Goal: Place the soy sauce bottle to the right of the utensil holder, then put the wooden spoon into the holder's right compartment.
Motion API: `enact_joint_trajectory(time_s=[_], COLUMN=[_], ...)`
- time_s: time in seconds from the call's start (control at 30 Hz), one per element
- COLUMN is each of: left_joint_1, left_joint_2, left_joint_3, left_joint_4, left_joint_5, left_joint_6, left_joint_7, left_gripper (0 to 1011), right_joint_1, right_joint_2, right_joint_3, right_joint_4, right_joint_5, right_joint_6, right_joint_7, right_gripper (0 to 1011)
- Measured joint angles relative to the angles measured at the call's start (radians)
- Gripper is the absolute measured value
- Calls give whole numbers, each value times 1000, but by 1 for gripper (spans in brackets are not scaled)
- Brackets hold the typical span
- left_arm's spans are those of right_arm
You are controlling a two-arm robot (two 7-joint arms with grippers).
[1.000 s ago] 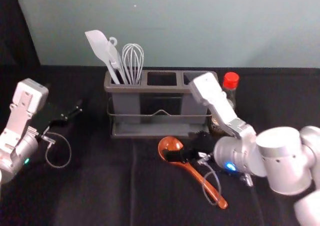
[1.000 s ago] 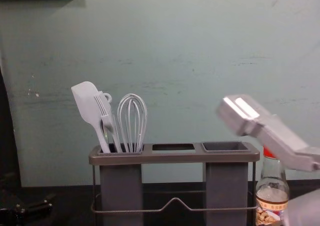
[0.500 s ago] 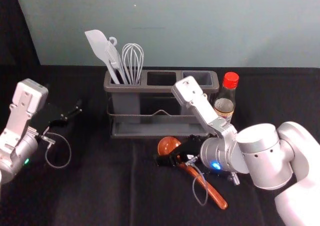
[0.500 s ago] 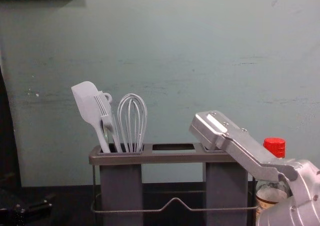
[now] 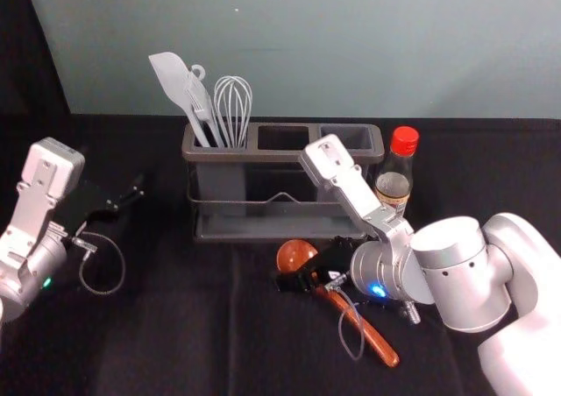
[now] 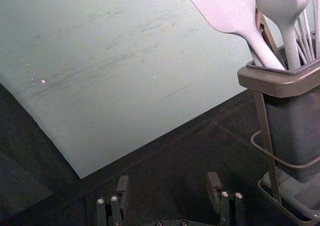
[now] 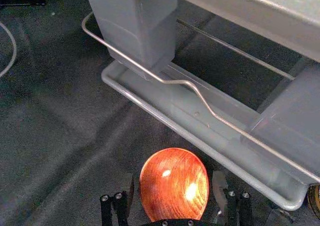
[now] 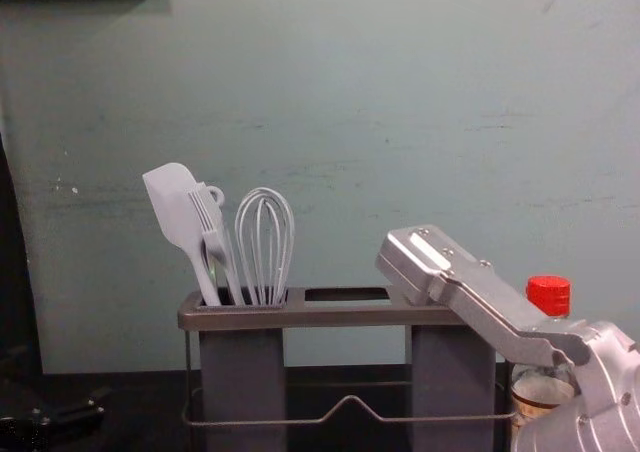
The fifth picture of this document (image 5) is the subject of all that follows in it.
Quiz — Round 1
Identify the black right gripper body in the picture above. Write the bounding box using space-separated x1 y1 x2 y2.
311 235 367 293

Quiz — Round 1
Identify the brown wooden spoon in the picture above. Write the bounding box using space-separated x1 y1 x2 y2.
275 239 401 369

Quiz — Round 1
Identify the black table cloth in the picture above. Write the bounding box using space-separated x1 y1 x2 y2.
0 112 561 396

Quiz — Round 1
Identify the grey utensil with ring handle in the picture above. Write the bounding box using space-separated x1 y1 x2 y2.
187 64 225 149

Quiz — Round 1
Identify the grey three-compartment utensil rack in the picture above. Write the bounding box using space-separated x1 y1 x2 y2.
181 122 387 244

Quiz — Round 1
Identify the thin gripper cable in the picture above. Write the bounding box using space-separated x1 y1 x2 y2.
324 280 367 362
69 231 127 296

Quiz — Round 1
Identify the grey plastic fork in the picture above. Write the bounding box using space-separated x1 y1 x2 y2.
185 79 212 148

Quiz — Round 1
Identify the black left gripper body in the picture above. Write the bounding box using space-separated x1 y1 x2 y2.
53 177 118 241

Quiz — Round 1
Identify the grey wire whisk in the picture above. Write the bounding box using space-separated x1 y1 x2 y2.
213 75 254 149

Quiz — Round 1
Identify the red-capped dark sauce bottle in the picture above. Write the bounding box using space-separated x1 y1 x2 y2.
373 125 422 223

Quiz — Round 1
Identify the thin left gripper cable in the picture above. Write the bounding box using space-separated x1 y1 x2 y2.
69 231 127 296

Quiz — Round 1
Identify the grey silicone spatula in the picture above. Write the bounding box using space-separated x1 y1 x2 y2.
147 52 212 149

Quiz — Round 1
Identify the thin right gripper cable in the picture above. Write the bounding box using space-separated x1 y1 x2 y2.
324 280 367 362

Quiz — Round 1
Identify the black hanging cloth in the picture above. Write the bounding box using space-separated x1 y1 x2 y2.
0 0 74 117

